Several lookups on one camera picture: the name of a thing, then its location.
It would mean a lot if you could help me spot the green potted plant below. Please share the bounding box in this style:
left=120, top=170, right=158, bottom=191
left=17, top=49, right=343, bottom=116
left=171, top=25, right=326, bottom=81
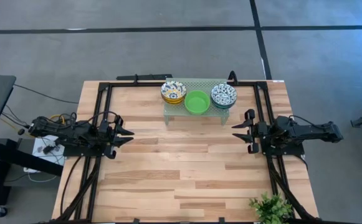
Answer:
left=248, top=192, right=294, bottom=224

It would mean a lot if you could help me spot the black floor cable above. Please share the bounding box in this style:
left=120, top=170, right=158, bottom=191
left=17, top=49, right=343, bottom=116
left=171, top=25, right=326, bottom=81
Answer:
left=12, top=83, right=80, bottom=105

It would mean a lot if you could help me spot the black aluminium table frame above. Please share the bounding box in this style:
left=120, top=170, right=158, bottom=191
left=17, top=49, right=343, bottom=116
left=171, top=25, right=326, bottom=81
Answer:
left=51, top=80, right=320, bottom=224

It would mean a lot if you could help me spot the green plastic bowl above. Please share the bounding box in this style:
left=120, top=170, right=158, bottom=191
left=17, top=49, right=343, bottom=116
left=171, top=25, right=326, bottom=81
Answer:
left=184, top=90, right=212, bottom=116

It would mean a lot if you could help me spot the white power strip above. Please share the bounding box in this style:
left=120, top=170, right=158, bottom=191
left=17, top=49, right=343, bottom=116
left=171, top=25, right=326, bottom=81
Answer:
left=22, top=134, right=67, bottom=174

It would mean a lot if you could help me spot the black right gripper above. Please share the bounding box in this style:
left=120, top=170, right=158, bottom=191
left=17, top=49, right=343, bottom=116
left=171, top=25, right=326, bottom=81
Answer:
left=231, top=108, right=277, bottom=154

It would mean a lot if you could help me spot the white cable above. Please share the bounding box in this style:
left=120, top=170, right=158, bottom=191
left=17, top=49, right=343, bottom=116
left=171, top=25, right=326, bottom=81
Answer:
left=27, top=172, right=59, bottom=184

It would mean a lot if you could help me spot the pale green perforated metal shelf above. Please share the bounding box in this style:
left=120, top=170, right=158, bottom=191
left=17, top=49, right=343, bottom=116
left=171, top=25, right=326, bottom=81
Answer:
left=163, top=77, right=231, bottom=126

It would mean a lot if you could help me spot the black bar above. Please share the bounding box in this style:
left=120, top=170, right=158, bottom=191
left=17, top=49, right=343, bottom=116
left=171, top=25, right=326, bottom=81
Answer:
left=115, top=73, right=173, bottom=82

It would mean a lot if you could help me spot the yellow cable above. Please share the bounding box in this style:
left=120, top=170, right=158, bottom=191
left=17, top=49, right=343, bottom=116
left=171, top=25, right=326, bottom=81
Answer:
left=47, top=113, right=67, bottom=126

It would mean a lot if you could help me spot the black clamp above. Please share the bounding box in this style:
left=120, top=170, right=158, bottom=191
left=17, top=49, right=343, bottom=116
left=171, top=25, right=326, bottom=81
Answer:
left=227, top=70, right=239, bottom=85

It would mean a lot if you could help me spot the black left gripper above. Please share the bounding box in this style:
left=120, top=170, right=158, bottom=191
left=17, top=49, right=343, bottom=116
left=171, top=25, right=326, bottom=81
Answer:
left=98, top=114, right=135, bottom=160

